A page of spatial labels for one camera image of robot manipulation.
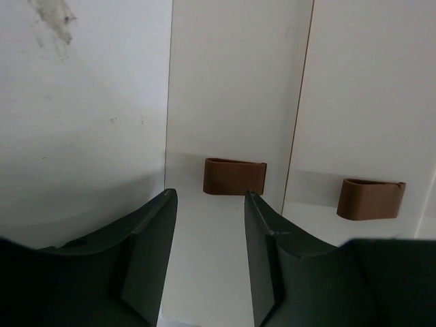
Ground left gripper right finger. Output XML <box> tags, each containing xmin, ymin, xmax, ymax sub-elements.
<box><xmin>244</xmin><ymin>191</ymin><xmax>435</xmax><ymax>326</ymax></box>

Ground white bottom drawer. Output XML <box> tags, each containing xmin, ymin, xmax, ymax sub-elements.
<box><xmin>163</xmin><ymin>1</ymin><xmax>313</xmax><ymax>326</ymax></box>

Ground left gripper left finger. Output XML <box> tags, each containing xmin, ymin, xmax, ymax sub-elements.
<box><xmin>1</xmin><ymin>189</ymin><xmax>178</xmax><ymax>326</ymax></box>

